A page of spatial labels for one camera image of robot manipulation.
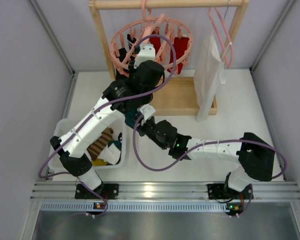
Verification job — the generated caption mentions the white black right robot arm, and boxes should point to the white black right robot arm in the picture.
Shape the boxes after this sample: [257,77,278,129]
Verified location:
[133,119,275,194]

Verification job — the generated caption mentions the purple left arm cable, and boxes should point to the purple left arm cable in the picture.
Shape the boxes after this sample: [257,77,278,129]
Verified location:
[38,34,177,179]

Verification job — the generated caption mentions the black sock white stripes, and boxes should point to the black sock white stripes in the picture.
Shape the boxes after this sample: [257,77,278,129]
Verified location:
[115,33,137,80]

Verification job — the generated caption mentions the white folded sock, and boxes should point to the white folded sock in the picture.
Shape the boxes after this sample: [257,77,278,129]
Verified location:
[98,146,121,165]

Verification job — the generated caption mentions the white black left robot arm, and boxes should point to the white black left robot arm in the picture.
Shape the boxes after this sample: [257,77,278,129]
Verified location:
[50,60,165,194]

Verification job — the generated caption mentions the white hanging cloth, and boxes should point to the white hanging cloth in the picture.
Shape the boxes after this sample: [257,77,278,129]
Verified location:
[193,32,226,122]

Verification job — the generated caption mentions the pink round clip hanger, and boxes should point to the pink round clip hanger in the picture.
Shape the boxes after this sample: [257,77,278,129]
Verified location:
[109,0,193,79]

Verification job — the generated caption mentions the aluminium rail base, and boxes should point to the aluminium rail base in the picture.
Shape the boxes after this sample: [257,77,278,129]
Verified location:
[29,181,300,217]

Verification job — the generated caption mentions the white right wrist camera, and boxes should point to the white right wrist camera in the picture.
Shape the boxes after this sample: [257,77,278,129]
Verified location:
[137,104,156,121]

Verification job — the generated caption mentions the pink clothes hanger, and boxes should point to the pink clothes hanger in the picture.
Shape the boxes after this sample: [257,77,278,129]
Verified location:
[208,7,234,68]

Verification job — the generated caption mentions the white plastic basket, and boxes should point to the white plastic basket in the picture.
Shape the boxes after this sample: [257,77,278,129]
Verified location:
[48,118,127,173]

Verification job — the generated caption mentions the brown striped sock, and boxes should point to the brown striped sock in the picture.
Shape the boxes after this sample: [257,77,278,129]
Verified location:
[87,127,114,161]

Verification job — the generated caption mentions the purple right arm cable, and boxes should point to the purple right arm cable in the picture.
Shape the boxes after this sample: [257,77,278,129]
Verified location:
[132,115,287,179]

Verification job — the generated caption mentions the yellow sock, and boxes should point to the yellow sock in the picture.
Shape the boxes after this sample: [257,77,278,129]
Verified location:
[91,158,109,167]

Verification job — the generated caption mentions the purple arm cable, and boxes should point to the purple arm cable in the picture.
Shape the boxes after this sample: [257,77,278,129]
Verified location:
[132,115,287,179]
[38,34,177,179]

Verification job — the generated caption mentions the wooden clothes rack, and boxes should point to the wooden clothes rack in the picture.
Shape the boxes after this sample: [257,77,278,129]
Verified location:
[88,0,249,116]

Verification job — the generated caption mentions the red sock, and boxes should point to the red sock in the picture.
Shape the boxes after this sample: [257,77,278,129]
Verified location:
[173,36,190,75]
[149,27,161,54]

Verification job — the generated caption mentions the dark green sock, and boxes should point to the dark green sock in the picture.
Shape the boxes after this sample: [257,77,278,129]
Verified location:
[124,109,141,129]

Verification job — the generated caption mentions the green sock in basket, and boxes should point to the green sock in basket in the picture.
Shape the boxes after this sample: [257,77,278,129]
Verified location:
[107,140,122,151]

